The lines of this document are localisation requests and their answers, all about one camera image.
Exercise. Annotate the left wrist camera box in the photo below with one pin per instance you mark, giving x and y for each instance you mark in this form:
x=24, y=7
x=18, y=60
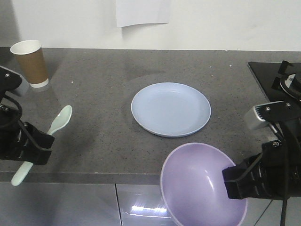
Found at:
x=13, y=82

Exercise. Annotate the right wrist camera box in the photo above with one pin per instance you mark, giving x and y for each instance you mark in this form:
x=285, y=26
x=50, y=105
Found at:
x=259, y=116

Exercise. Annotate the white paper sheet on wall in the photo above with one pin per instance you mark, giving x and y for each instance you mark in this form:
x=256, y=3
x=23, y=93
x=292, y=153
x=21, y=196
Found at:
x=135, y=12

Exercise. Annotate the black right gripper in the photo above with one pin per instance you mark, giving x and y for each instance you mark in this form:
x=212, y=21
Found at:
x=273, y=174

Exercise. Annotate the light blue plastic plate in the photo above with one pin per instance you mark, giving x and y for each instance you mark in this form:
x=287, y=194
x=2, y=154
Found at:
x=170, y=109

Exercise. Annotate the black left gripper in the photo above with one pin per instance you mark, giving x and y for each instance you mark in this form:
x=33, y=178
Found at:
x=13, y=139

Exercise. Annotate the pale green plastic spoon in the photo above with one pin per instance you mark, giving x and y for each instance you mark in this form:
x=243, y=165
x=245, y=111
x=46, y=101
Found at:
x=59, y=122

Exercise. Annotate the brown paper cup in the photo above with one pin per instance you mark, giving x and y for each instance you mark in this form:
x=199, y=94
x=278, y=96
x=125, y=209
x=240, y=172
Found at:
x=30, y=57

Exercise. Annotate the lilac plastic bowl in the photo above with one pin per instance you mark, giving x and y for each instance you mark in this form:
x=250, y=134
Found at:
x=193, y=189

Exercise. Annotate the black gas stove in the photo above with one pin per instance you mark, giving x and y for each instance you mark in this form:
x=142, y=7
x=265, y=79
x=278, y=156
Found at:
x=268, y=79

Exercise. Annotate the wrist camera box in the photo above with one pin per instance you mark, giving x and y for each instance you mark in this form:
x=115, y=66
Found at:
x=259, y=116
x=13, y=82

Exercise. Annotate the grey cabinet door panel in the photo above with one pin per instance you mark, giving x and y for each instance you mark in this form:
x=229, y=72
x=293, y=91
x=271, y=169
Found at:
x=49, y=204

